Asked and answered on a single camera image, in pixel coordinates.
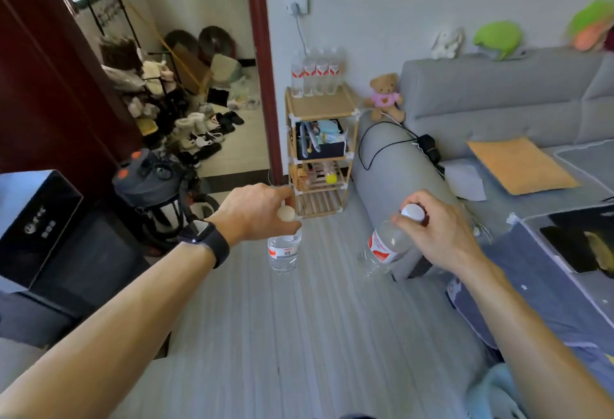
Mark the person's right forearm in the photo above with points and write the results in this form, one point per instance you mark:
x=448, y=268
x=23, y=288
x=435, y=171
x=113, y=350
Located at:
x=537, y=342

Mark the grey sofa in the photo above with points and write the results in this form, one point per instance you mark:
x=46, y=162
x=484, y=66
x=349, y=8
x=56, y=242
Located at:
x=503, y=97

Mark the white paper sheet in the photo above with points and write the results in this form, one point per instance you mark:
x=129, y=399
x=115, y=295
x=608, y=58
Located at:
x=464, y=180

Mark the person's right hand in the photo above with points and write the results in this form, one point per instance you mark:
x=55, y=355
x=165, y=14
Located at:
x=439, y=236

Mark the person's left thumb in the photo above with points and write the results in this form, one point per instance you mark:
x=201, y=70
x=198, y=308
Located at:
x=287, y=229

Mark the black storage box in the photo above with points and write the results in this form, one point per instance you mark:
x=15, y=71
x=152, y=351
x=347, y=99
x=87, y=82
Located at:
x=331, y=149

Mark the blue blanket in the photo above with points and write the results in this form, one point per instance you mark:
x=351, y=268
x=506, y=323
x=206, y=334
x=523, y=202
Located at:
x=542, y=270

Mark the pile of shoes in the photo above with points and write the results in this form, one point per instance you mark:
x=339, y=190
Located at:
x=201, y=133

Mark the person's left forearm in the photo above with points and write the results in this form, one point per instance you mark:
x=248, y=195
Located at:
x=100, y=332

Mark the black smartwatch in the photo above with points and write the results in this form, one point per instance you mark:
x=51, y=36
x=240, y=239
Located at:
x=207, y=237

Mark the white bunny plush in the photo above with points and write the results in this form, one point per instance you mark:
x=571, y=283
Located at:
x=447, y=44

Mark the light blue cloth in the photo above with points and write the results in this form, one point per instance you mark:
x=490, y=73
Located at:
x=494, y=392

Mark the black box appliance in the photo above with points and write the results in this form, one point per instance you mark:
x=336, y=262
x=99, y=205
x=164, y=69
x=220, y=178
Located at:
x=33, y=222

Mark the white wall socket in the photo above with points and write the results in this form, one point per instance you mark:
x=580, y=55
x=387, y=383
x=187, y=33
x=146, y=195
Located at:
x=297, y=0

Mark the green orange plush toy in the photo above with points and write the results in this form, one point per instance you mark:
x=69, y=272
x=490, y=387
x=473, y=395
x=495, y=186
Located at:
x=592, y=23

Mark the person's left hand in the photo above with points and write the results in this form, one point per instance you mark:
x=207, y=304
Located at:
x=249, y=212

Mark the wooden shelf rack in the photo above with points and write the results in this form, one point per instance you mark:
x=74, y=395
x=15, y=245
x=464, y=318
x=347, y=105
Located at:
x=321, y=106

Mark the clear water bottle red label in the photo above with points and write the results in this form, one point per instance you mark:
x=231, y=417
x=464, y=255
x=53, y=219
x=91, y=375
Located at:
x=297, y=76
x=383, y=246
x=309, y=74
x=322, y=73
x=334, y=72
x=285, y=252

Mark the dark red door frame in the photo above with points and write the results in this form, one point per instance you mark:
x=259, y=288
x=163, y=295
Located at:
x=263, y=59

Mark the black clothes rack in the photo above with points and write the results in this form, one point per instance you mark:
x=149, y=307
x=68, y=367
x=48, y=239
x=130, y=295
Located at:
x=124, y=44

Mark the dark red door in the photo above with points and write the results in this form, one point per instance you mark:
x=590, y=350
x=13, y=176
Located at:
x=43, y=88

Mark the brown teddy bear pink shirt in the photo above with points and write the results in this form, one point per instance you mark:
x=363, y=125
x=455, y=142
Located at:
x=385, y=97

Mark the black power adapter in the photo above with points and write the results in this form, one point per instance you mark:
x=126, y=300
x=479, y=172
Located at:
x=429, y=148

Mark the orange cushion mat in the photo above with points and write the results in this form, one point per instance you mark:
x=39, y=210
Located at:
x=523, y=165

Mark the black vacuum cleaner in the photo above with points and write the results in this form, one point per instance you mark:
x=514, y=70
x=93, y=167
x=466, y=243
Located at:
x=153, y=188

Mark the black cabinet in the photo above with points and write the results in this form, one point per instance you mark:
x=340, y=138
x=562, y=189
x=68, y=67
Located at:
x=86, y=270

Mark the person's right thumb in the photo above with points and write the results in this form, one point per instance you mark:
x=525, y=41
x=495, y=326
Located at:
x=405, y=229

